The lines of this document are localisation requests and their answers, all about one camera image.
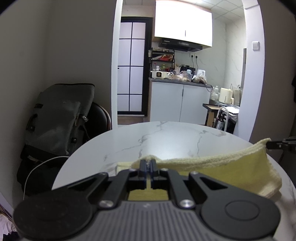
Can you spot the black kitchen shelf rack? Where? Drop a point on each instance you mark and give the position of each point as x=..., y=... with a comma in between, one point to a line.
x=161, y=56

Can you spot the black countertop appliance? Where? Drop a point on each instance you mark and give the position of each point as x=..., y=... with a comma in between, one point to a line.
x=184, y=68

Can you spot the wooden side table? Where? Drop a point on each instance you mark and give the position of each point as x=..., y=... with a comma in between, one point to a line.
x=209, y=113

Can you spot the white wall outlet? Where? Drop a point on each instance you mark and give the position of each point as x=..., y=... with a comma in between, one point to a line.
x=194, y=55

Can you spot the black range hood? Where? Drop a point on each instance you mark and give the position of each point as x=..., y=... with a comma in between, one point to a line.
x=180, y=44

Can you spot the pale yellow towel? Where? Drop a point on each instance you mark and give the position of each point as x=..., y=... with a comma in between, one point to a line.
x=219, y=166

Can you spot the white upper cabinet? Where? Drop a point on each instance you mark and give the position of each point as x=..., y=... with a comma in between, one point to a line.
x=182, y=20

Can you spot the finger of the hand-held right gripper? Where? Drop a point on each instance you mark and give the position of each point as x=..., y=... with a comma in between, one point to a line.
x=290, y=139
x=275, y=145

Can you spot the pile of food bags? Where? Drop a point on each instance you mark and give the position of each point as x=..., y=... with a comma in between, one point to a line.
x=185, y=77

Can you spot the white light switch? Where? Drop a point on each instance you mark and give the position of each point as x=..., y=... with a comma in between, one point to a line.
x=255, y=45

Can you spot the white kitchen base cabinet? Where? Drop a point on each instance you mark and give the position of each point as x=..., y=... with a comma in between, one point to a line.
x=166, y=102

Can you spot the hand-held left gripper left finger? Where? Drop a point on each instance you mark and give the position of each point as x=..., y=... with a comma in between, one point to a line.
x=143, y=171

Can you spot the white electric kettle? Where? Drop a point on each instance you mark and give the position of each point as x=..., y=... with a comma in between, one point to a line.
x=201, y=73

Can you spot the black framed sliding door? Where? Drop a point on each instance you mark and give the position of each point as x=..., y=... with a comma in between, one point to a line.
x=136, y=81

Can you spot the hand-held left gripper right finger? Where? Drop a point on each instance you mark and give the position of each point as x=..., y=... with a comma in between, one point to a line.
x=154, y=173

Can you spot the black chair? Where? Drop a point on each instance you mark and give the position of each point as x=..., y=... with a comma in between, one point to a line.
x=99, y=120

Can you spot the black bag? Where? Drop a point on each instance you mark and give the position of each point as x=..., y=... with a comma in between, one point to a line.
x=39, y=178

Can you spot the group of clear bottles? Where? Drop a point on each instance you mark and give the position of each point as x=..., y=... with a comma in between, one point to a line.
x=215, y=93

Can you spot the pile of clothes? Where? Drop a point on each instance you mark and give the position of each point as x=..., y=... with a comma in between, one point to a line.
x=7, y=224

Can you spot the grey backpack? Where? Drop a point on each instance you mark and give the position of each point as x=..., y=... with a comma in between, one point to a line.
x=57, y=115

